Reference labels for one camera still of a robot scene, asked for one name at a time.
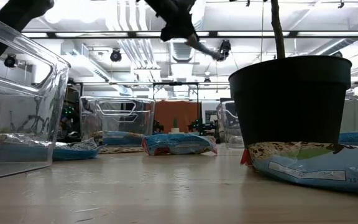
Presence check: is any small potted cactus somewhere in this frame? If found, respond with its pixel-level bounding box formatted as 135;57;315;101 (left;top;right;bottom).
170;116;181;135

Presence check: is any black ceiling spotlight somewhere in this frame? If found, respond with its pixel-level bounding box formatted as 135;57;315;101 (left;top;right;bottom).
218;39;232;62

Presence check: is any black ceiling camera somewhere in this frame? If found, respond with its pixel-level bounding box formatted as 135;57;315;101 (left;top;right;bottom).
4;54;19;69
109;48;124;63

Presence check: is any black ceiling light rail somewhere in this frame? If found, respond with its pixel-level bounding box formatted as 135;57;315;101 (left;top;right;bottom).
20;30;358;40

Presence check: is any silver blue granola bar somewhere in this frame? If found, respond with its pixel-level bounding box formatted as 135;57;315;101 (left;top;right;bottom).
52;137;103;162
93;129;146;147

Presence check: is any blue red green granola bar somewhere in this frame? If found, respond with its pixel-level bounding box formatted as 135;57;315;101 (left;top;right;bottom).
239;141;358;196

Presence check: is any orange room partition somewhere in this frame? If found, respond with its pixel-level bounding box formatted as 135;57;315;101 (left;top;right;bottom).
154;101;203;134

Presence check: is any black plastic plant pot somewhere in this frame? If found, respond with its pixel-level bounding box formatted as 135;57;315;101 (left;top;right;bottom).
228;0;353;147

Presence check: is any round woven placemat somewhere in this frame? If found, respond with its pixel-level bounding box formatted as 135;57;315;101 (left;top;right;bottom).
99;145;145;155

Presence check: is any silver ceiling air duct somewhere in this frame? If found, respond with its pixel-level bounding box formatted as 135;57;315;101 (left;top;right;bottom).
163;0;208;63

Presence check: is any distant black frame rig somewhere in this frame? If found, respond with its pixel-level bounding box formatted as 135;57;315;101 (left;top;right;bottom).
152;82;200;131

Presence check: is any clear plastic bin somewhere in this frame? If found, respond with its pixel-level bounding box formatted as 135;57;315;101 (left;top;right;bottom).
216;100;245;149
0;8;71;183
78;96;155;147

